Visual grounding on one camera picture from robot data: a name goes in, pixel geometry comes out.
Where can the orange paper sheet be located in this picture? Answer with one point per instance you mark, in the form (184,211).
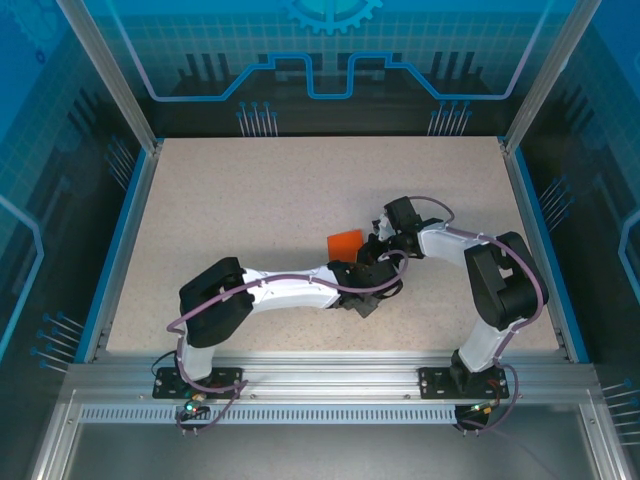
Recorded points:
(342,245)

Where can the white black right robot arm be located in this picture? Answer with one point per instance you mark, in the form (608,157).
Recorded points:
(505,290)

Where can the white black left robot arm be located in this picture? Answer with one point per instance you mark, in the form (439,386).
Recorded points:
(290,290)

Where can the small connector board green light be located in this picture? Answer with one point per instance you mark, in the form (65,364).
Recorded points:
(480,410)
(192,407)

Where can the grey metal front shelf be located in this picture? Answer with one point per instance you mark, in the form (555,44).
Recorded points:
(325,455)

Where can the blue printed side panel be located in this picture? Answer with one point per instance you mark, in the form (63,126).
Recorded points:
(600,150)
(40,150)

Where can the blue printed back panel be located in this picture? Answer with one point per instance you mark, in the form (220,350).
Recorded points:
(200,30)

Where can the aluminium front rail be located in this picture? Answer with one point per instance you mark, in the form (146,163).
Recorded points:
(330,375)

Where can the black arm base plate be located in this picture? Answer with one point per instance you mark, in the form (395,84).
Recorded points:
(432,385)
(170,390)

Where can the aluminium side rail blue trim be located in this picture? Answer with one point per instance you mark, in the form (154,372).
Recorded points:
(531,225)
(130,240)

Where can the aluminium frame post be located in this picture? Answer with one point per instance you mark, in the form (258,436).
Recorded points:
(549,75)
(112,75)

